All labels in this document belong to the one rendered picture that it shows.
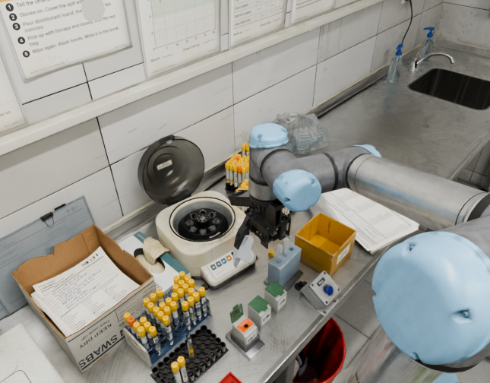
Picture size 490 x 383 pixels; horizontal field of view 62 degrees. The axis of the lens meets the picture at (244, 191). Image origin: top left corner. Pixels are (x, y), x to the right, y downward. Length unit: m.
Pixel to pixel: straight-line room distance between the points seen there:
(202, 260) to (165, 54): 0.60
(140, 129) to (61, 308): 0.54
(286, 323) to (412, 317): 0.73
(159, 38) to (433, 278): 1.01
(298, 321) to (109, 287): 0.51
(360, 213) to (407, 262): 1.03
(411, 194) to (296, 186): 0.19
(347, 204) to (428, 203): 0.87
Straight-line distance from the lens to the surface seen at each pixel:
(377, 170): 0.71
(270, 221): 0.90
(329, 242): 1.34
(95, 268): 1.25
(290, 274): 1.21
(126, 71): 1.21
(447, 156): 1.88
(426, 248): 0.42
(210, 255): 1.18
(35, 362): 0.82
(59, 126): 1.11
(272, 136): 0.79
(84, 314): 1.16
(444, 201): 0.61
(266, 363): 1.08
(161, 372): 1.07
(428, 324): 0.43
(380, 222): 1.44
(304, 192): 0.72
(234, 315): 1.04
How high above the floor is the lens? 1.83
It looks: 39 degrees down
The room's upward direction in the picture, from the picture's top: 1 degrees counter-clockwise
